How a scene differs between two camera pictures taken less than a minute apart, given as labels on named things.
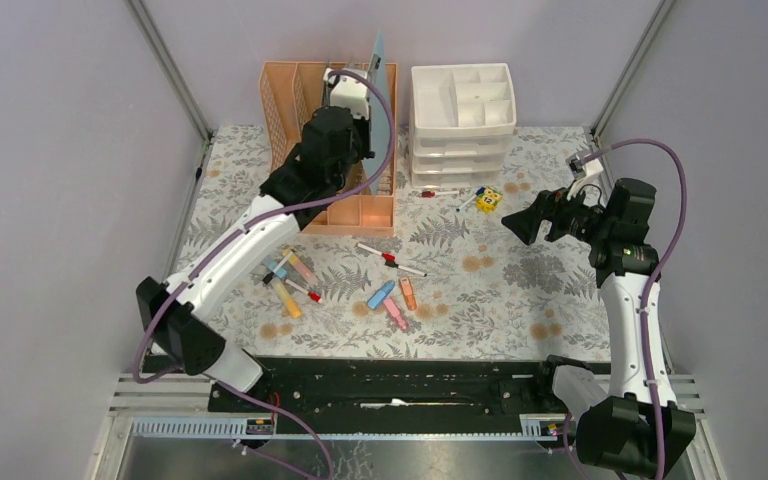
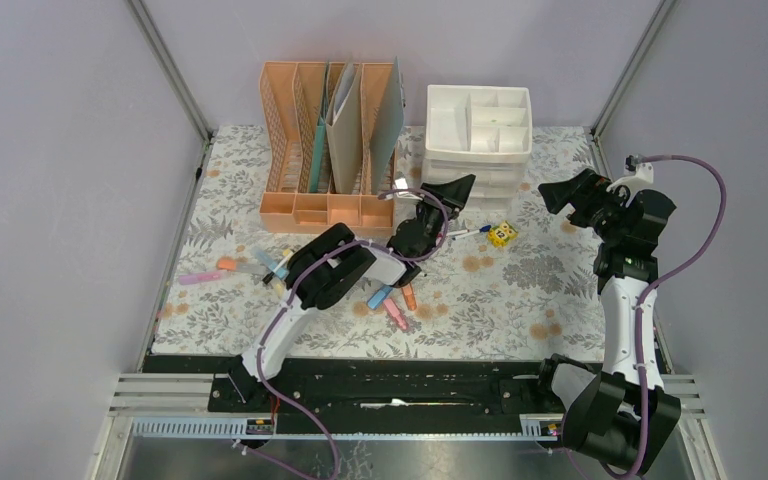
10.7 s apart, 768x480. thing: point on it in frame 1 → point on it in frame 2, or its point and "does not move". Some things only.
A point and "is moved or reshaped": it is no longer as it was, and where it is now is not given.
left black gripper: [363, 125] → [453, 194]
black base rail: [389, 395] does not move
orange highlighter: [408, 294] does not move
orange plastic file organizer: [292, 91] does not move
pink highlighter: [396, 313] does not move
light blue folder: [378, 119] → [386, 127]
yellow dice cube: [488, 201] → [499, 235]
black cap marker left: [269, 277] does not move
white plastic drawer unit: [462, 123] is moved or reshaped
